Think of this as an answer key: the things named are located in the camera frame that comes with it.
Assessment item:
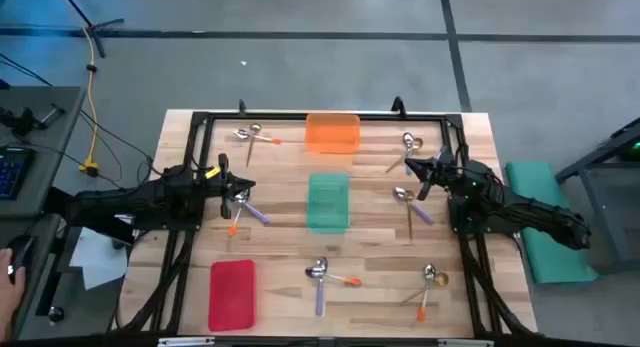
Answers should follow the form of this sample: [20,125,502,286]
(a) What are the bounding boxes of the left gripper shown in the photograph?
[199,154,257,220]

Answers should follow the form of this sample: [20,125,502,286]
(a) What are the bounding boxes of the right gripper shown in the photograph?
[403,145,461,202]

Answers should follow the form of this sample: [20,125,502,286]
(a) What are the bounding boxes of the gold spoon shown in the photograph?
[384,137,425,175]
[399,272,450,307]
[403,188,416,244]
[245,122,263,169]

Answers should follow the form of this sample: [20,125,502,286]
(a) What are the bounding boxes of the orange-handled silver spoon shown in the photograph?
[227,190,250,237]
[233,129,282,145]
[304,266,363,288]
[416,263,437,323]

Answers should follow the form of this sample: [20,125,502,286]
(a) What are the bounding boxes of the teal plastic bin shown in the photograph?
[306,172,351,235]

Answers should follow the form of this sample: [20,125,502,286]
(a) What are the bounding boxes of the orange plastic bin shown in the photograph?
[305,113,362,155]

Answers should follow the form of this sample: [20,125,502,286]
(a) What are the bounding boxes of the red plastic bin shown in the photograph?
[208,259,258,333]

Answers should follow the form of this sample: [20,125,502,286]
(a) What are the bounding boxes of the black flat monitor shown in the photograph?
[99,214,137,247]

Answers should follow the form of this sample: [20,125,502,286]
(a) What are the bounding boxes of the white paper sheet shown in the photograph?
[68,214,136,292]

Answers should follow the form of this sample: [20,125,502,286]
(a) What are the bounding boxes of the dark metal cart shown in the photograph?
[554,115,640,276]

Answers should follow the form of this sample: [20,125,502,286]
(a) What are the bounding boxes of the grey office desk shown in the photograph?
[0,85,87,341]

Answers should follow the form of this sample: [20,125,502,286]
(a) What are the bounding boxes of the black device green light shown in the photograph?
[619,136,640,163]

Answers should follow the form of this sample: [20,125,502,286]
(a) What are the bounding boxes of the black tripod stand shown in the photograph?
[55,0,125,59]

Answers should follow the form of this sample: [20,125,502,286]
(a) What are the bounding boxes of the black computer mouse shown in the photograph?
[6,235,36,284]

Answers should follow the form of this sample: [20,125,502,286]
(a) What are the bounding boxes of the black desk-mounted device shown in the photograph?
[0,102,67,137]

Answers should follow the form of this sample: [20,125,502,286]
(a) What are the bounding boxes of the black computer keyboard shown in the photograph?
[0,145,35,202]

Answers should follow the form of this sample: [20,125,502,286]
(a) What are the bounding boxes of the person's hand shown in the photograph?
[0,247,27,333]

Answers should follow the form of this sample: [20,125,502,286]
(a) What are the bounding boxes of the black aluminium table frame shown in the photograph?
[115,110,539,338]

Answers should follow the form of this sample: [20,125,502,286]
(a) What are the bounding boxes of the yellow power cable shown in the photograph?
[79,26,101,177]

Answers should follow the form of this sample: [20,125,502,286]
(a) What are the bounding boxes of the silver metal bracket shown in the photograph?
[157,336,216,347]
[437,338,494,347]

